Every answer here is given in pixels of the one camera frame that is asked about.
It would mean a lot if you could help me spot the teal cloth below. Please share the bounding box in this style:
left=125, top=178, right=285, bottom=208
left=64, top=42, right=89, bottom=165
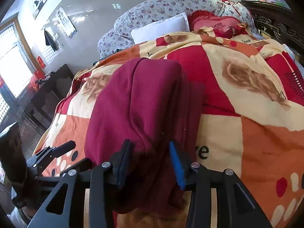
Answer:
left=92, top=49, right=122, bottom=66

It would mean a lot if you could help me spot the floral quilt bundle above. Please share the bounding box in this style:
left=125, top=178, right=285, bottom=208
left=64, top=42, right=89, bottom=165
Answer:
left=97, top=0, right=258, bottom=58

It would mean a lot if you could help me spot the red wall sticker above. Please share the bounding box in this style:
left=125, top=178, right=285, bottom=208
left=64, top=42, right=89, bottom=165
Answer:
left=37, top=56, right=46, bottom=69

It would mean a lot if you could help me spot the dark wooden side table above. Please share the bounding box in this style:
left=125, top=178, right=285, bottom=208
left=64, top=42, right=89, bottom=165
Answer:
left=25, top=64, right=74, bottom=130

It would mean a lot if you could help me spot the white pillow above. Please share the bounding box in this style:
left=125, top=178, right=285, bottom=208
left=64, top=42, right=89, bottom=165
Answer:
left=131, top=12, right=190, bottom=44

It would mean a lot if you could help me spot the maroon fleece garment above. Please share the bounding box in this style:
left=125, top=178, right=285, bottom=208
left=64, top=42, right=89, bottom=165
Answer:
left=85, top=58, right=204, bottom=216

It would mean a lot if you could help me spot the dark cloth on hook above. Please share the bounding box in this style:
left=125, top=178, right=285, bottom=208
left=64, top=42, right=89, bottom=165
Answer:
left=44, top=30, right=58, bottom=52

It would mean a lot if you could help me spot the window with metal grille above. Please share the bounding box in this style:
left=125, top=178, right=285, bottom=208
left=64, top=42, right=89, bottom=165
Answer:
left=1, top=18, right=37, bottom=124

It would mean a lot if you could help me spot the red pink embroidered pillow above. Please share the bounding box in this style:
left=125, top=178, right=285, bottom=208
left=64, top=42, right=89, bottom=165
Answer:
left=187, top=10, right=249, bottom=39

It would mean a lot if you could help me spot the red orange love blanket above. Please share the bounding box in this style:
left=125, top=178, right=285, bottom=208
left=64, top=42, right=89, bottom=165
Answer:
left=36, top=32, right=303, bottom=227

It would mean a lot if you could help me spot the eye chart wall poster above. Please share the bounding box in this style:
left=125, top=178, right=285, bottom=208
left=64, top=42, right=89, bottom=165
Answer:
left=56, top=7, right=77, bottom=38

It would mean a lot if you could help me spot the carved dark wooden headboard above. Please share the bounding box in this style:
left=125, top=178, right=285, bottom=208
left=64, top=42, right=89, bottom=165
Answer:
left=241, top=0, right=303, bottom=65

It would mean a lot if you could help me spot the red gift box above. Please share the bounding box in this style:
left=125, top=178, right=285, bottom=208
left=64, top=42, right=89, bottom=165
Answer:
left=29, top=70, right=45, bottom=91

